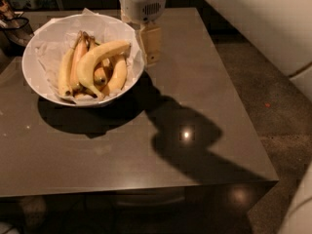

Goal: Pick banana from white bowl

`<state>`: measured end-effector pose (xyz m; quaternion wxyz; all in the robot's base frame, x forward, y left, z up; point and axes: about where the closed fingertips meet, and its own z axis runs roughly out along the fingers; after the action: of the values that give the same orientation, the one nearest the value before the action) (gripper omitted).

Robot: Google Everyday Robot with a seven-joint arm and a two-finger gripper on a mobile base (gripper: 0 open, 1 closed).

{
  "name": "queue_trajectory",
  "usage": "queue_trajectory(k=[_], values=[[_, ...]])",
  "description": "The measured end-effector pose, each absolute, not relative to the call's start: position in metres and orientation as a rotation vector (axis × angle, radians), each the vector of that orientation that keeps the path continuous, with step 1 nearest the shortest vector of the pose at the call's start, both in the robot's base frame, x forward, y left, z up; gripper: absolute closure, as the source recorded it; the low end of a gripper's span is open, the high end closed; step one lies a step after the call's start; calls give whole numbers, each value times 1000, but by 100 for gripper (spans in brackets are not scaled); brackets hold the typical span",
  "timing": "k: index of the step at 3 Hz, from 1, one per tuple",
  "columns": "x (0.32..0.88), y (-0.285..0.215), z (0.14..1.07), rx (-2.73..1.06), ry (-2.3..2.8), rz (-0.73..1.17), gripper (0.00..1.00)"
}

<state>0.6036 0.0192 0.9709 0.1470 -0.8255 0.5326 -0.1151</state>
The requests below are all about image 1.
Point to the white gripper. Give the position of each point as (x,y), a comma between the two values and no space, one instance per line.
(140,8)

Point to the large yellow top banana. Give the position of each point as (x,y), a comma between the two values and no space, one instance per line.
(88,62)

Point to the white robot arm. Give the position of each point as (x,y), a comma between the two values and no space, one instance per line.
(282,31)

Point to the yellow banana right side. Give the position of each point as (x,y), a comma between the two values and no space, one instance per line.
(119,76)

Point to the short brown-tipped middle banana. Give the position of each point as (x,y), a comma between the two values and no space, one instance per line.
(102,72)

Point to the yellow banana far left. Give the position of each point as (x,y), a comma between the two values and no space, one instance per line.
(64,71)

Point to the white bowl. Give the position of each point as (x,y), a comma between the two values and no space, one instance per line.
(42,56)

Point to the white paper liner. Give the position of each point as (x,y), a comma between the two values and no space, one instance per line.
(85,60)

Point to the dark wire basket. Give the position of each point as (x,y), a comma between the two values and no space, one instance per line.
(18,32)

